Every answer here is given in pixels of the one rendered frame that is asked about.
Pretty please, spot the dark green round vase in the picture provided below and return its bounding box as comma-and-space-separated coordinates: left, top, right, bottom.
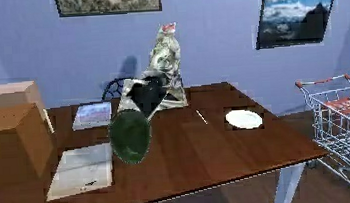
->
107, 108, 153, 167

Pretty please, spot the black and grey angular object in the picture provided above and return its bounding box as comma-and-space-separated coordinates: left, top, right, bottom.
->
116, 75, 172, 121

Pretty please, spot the thin pale pencil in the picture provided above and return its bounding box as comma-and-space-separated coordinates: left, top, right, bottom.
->
195, 109, 209, 125

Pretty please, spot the dark brown wooden table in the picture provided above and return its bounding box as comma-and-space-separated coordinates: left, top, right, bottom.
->
0, 77, 333, 203

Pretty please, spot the black round-backed chair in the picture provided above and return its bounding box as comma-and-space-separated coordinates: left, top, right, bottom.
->
100, 77, 128, 101

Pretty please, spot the white round plate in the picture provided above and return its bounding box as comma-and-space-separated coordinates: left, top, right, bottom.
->
224, 108, 265, 132

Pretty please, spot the pale blue closed book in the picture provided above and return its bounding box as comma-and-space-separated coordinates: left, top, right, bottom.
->
70, 101, 114, 132

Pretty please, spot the framed brown landscape picture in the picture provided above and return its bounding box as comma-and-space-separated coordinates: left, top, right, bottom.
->
53, 0, 163, 19

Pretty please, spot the framed mountain sky picture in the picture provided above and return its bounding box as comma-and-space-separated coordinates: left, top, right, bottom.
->
253, 0, 341, 51

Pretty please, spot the brown cardboard box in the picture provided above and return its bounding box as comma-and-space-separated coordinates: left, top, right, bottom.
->
0, 79, 59, 191

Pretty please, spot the metal wire shopping cart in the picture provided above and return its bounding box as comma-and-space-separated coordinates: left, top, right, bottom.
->
294, 72, 350, 203

